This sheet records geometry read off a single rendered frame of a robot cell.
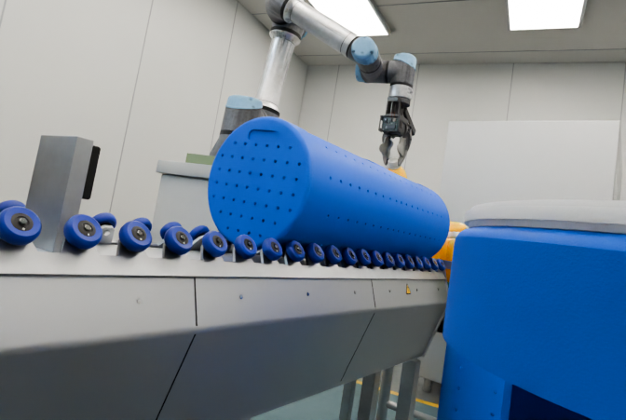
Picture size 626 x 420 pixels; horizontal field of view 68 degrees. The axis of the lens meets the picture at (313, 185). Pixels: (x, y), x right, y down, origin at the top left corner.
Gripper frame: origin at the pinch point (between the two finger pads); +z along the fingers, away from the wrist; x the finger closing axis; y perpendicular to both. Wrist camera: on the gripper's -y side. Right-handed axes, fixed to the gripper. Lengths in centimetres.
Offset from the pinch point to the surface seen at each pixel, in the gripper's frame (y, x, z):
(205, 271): 85, 12, 35
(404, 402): -21, 6, 78
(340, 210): 51, 14, 21
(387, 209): 28.8, 13.8, 17.9
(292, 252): 62, 11, 31
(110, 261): 101, 11, 35
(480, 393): 37, 43, 53
